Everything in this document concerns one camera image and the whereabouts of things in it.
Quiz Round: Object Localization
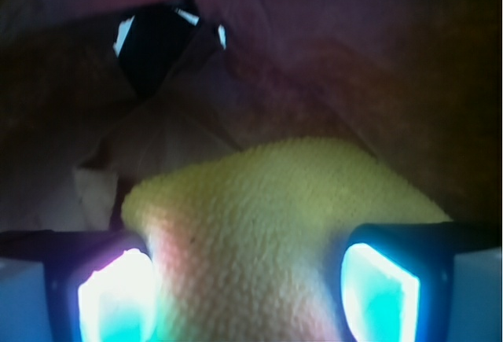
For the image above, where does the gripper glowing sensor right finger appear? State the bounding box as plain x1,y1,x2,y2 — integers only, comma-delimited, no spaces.
340,222,502,341

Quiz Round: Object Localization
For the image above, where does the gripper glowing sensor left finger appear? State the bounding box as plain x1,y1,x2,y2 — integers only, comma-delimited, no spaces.
1,230,156,341

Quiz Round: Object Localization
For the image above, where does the yellow cloth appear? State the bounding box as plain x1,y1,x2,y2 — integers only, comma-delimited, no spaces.
121,138,448,341

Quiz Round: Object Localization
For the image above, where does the brown paper bag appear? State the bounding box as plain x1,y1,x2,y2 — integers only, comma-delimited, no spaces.
1,0,502,224

